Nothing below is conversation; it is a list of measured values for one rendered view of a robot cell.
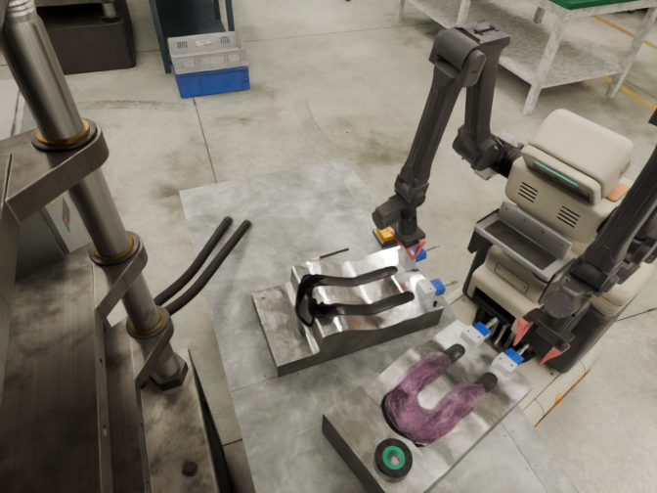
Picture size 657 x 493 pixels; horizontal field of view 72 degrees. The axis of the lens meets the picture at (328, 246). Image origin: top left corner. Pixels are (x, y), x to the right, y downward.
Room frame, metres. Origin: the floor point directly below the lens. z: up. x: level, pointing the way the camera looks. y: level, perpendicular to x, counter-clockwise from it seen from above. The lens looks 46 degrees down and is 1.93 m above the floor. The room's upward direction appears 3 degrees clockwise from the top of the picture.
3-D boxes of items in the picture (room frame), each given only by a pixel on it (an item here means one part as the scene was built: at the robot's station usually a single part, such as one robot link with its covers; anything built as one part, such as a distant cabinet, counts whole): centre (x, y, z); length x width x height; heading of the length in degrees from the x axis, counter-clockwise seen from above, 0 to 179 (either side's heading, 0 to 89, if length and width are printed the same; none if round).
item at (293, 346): (0.81, -0.06, 0.87); 0.50 x 0.26 x 0.14; 113
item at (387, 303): (0.81, -0.08, 0.92); 0.35 x 0.16 x 0.09; 113
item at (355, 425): (0.52, -0.28, 0.86); 0.50 x 0.26 x 0.11; 131
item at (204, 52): (3.80, 1.10, 0.28); 0.61 x 0.41 x 0.15; 111
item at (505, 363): (0.66, -0.52, 0.86); 0.13 x 0.05 x 0.05; 131
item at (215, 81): (3.80, 1.10, 0.11); 0.61 x 0.41 x 0.22; 111
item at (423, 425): (0.52, -0.28, 0.90); 0.26 x 0.18 x 0.08; 131
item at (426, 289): (0.86, -0.33, 0.89); 0.13 x 0.05 x 0.05; 114
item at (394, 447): (0.35, -0.16, 0.93); 0.08 x 0.08 x 0.04
